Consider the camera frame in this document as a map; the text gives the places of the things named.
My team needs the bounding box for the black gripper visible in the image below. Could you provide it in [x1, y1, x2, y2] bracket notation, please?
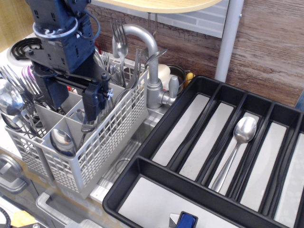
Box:
[26, 18, 110, 121]

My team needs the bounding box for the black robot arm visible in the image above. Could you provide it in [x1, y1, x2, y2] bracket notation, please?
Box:
[26, 0, 110, 121]

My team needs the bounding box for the steel spoon front compartment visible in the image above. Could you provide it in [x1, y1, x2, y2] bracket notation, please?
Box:
[50, 129, 76, 157]

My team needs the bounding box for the grey plastic cutlery basket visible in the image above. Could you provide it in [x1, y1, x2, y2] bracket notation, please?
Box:
[7, 71, 148, 198]

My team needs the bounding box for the large steel spoon left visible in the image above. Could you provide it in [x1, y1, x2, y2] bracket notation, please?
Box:
[0, 79, 24, 116]

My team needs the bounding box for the steel spoon in tray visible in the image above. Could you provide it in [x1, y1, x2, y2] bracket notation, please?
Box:
[211, 116, 257, 192]

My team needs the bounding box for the black cutlery tray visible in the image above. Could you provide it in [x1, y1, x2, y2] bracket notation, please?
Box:
[103, 76, 304, 228]

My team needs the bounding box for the steel fork left group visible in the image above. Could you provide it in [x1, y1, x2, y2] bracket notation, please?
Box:
[0, 65, 35, 107]

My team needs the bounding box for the black stove burner coil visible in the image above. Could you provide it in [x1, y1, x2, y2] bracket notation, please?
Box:
[10, 38, 43, 60]

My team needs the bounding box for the tall steel fork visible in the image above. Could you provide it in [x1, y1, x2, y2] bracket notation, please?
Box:
[111, 19, 129, 87]

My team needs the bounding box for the steel fork right compartment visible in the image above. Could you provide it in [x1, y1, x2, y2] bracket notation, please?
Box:
[114, 49, 142, 107]

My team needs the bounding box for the grey metal faucet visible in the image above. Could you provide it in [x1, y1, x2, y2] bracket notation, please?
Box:
[111, 22, 179, 108]

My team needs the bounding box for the steel sink basin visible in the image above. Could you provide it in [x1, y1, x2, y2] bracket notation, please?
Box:
[90, 105, 169, 204]

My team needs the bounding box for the white plastic bottle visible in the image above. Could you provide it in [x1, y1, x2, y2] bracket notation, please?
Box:
[158, 64, 171, 91]

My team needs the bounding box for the steel pot in sink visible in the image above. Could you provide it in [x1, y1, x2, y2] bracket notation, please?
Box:
[168, 64, 187, 95]

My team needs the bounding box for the yellow toy item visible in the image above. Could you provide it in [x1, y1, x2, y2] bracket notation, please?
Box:
[184, 72, 195, 87]

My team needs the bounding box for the light wooden shelf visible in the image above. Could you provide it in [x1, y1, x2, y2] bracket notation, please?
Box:
[91, 0, 220, 14]

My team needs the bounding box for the blue handled tool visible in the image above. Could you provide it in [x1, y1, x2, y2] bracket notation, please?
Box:
[169, 211, 198, 228]

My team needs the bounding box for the white metal post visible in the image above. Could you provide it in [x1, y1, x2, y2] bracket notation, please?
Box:
[215, 0, 244, 82]

